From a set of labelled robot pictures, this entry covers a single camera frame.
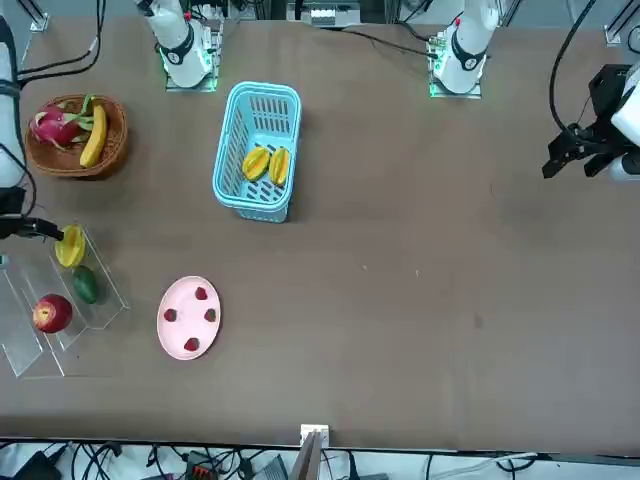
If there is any red apple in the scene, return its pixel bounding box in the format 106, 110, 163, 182
32, 293, 74, 335

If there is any aluminium frame post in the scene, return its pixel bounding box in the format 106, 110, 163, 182
291, 423, 332, 480

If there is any black power adapter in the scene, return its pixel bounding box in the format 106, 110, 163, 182
12, 448, 64, 480

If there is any pink dragon fruit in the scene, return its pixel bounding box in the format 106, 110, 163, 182
28, 93, 99, 151

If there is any blue plastic basket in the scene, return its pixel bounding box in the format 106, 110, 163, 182
212, 81, 303, 223

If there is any white power strip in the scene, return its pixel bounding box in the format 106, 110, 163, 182
309, 5, 337, 27

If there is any yellow star fruit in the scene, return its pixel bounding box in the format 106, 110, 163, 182
242, 145, 272, 183
268, 146, 292, 188
53, 223, 87, 269

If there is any brown wicker basket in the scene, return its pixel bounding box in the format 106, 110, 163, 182
24, 94, 130, 181

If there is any black device with red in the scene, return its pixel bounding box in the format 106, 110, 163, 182
185, 448, 221, 480

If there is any clear acrylic stepped display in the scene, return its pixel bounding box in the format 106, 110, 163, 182
0, 222, 131, 379

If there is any pink plate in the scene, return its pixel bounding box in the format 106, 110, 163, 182
156, 275, 224, 360

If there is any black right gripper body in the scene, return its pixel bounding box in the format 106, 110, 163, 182
0, 187, 27, 219

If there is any yellow banana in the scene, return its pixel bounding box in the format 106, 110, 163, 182
79, 103, 109, 169

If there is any aluminium frame rail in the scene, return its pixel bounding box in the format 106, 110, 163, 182
603, 0, 632, 47
27, 0, 51, 32

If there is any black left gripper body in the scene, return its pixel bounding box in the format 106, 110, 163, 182
579, 63, 635, 147

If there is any black cable with white sleeve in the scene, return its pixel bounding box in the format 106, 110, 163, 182
17, 0, 108, 81

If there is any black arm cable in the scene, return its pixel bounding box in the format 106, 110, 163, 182
0, 142, 40, 219
548, 0, 599, 137

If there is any dark green avocado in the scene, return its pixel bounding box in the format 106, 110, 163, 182
71, 264, 100, 305

